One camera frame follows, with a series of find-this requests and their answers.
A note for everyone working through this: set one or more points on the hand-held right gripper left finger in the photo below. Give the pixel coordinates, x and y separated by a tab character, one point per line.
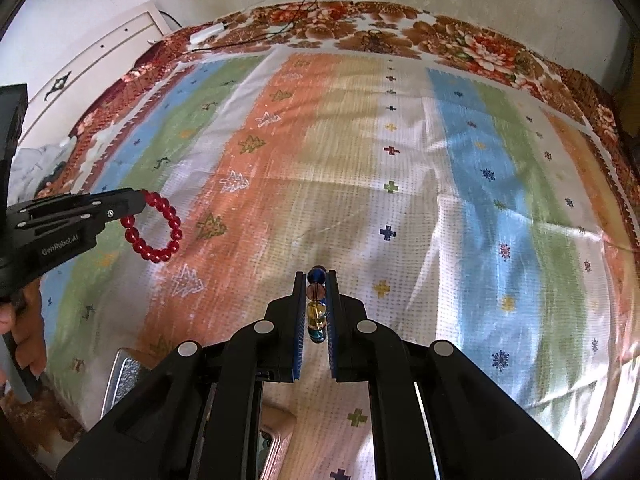
300	340

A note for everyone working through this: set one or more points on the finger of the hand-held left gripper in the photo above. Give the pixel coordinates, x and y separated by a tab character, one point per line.
75	201
115	212

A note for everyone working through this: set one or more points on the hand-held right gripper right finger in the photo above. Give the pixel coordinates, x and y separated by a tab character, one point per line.
332	340

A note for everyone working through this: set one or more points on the person's left hand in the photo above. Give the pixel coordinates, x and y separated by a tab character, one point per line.
30	330

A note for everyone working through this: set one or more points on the grey white cloth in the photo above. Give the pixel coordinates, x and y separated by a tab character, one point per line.
40	160

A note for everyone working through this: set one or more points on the white cabinet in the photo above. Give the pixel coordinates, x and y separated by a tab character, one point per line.
100	50

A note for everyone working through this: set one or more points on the striped colourful blanket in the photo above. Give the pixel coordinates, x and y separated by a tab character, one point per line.
425	185

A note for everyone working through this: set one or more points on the striped colourful bedsheet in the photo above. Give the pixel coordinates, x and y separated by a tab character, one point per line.
475	45

